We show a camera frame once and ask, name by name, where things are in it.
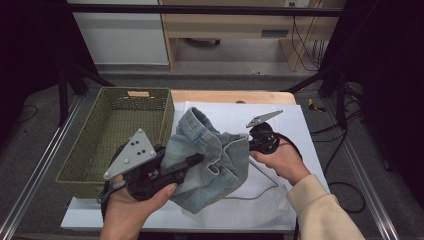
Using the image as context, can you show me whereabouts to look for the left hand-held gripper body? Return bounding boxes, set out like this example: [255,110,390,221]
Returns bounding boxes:
[103,128,188,201]

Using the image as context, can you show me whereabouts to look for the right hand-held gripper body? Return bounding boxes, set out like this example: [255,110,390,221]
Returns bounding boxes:
[245,109,284,155]

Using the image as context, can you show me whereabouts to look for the light blue denim jeans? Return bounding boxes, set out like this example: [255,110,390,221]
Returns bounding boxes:
[161,106,251,214]

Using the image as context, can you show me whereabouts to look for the green woven basket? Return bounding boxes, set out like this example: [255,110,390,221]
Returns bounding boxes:
[55,86,175,201]

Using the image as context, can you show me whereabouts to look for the person's right hand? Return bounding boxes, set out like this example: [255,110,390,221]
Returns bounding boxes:
[249,138,312,186]

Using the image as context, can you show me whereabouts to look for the person's left hand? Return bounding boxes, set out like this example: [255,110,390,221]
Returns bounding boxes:
[99,176,178,240]

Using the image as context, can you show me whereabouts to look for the white board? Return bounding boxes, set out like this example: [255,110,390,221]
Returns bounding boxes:
[60,101,331,232]

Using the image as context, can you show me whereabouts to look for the yellow and black tool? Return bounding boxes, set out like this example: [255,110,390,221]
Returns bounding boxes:
[307,98,327,113]

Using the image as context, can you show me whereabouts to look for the black metal stand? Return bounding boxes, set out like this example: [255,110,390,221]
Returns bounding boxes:
[283,63,349,131]
[56,49,116,128]

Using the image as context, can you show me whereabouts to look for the black object under desk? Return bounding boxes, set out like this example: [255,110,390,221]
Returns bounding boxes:
[182,37,222,48]

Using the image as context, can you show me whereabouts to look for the white cabinet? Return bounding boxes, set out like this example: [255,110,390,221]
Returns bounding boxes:
[66,0,169,66]

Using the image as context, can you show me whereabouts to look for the wooden desk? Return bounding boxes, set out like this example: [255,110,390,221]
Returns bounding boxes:
[158,0,346,73]

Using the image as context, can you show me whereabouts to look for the black horizontal bar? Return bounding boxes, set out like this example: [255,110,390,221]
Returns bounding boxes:
[64,3,348,18]

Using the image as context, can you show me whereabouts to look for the black curtain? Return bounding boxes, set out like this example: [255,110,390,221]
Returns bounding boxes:
[0,0,99,141]
[319,0,424,208]

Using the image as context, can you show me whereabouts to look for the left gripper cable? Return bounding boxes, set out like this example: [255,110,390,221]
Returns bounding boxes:
[97,141,129,221]

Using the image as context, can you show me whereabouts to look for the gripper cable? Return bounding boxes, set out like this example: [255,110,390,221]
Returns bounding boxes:
[276,131,367,240]
[97,141,129,221]

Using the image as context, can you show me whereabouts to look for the aluminium rail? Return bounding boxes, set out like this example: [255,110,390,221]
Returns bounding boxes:
[324,99,399,240]
[0,96,83,240]

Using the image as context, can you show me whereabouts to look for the thin black floor cable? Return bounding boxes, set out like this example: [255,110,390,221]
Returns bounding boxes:
[13,104,39,126]

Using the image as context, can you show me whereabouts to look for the black cables under desk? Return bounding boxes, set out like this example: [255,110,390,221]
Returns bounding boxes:
[290,14,326,73]

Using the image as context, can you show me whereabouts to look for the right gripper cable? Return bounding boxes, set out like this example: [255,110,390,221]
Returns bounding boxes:
[276,131,367,240]

